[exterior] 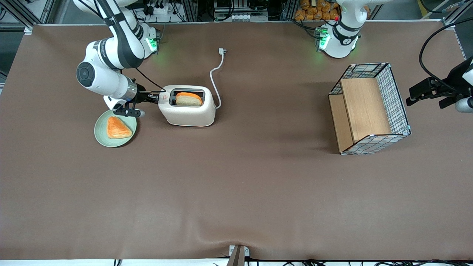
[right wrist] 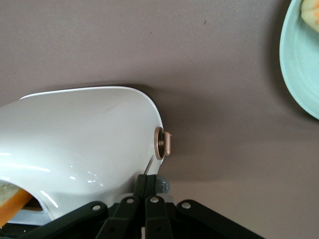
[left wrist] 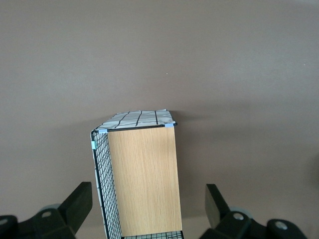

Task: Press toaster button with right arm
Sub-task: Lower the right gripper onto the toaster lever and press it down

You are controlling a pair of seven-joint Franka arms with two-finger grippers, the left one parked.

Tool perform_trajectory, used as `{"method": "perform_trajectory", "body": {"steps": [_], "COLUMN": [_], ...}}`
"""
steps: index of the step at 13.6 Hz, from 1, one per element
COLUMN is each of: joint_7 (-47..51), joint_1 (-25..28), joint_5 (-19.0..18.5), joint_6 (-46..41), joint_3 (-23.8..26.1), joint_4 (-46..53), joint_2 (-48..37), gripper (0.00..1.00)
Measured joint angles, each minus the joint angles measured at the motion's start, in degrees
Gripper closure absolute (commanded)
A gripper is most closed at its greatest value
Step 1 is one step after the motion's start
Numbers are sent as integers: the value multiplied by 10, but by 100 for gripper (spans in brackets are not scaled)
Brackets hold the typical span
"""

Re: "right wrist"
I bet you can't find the grey toaster lever knob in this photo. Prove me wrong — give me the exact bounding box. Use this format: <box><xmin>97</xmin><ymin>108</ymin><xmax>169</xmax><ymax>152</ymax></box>
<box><xmin>156</xmin><ymin>174</ymin><xmax>171</xmax><ymax>197</ymax></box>

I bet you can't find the white bread slice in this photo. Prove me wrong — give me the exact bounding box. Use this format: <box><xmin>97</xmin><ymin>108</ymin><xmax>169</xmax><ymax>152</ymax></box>
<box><xmin>0</xmin><ymin>183</ymin><xmax>33</xmax><ymax>224</ymax></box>

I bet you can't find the pale green round plate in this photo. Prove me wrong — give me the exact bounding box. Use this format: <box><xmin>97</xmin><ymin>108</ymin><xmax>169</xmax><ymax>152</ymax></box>
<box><xmin>279</xmin><ymin>0</ymin><xmax>319</xmax><ymax>118</ymax></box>

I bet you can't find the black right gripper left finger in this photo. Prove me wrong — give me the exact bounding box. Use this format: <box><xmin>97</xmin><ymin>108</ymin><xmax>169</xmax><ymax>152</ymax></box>
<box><xmin>96</xmin><ymin>174</ymin><xmax>148</xmax><ymax>239</ymax></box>

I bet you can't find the white two-slot toaster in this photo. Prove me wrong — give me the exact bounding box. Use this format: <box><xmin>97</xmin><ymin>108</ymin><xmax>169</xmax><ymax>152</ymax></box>
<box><xmin>0</xmin><ymin>86</ymin><xmax>173</xmax><ymax>228</ymax></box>

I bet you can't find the triangular golden puff pastry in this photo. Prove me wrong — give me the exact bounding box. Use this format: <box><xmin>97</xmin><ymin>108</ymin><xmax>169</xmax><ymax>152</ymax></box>
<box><xmin>300</xmin><ymin>0</ymin><xmax>319</xmax><ymax>32</ymax></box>

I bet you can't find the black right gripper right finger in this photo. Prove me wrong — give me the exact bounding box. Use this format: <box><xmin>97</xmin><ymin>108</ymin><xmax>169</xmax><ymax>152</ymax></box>
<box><xmin>146</xmin><ymin>174</ymin><xmax>174</xmax><ymax>239</ymax></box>

